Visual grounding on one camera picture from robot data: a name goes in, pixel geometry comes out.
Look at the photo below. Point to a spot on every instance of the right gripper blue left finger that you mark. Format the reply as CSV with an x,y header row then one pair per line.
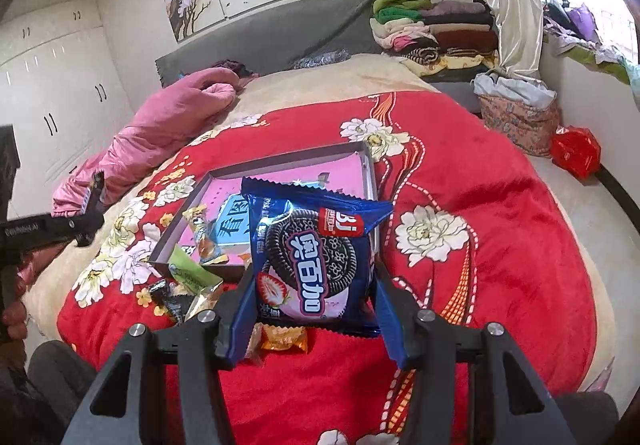
x,y
237,313

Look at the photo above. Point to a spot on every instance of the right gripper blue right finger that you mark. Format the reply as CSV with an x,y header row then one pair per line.
x,y
395,311

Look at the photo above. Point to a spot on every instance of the black green pea packet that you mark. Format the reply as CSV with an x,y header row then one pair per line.
x,y
170,300

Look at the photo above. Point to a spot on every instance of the green snack packet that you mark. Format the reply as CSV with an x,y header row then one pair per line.
x,y
189,273

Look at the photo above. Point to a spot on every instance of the yellow cartoon snack bar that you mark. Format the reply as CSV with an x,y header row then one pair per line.
x,y
204,236

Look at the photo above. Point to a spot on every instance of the blue Oreo cookie packet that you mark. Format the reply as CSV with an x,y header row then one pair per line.
x,y
314,264

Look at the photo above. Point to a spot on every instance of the clear golden snack packet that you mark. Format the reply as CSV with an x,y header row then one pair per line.
x,y
205,300

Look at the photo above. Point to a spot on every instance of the person's left hand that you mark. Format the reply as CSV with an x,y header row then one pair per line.
x,y
14,315

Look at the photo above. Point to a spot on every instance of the orange rice cracker packet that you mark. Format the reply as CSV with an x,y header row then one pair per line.
x,y
275,339

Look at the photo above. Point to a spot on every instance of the grey shallow tray box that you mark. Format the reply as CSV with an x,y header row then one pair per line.
x,y
179,233

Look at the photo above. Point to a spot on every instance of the red floral blanket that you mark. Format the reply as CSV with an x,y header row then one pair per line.
x,y
475,235

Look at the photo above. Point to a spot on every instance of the white wardrobe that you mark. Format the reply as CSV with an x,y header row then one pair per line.
x,y
61,93

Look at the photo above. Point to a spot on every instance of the pink quilt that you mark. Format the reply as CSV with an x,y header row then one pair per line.
x,y
166,122

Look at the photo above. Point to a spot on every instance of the red plastic bag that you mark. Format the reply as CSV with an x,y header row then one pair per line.
x,y
576,150

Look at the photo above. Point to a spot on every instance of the dark patterned pillow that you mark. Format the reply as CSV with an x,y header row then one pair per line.
x,y
320,60

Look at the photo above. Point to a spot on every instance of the stack of folded clothes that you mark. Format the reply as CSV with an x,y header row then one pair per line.
x,y
446,41

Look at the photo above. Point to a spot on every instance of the grey headboard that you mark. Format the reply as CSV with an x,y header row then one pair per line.
x,y
275,39

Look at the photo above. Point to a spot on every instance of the clothes on windowsill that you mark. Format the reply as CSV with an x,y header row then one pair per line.
x,y
574,34

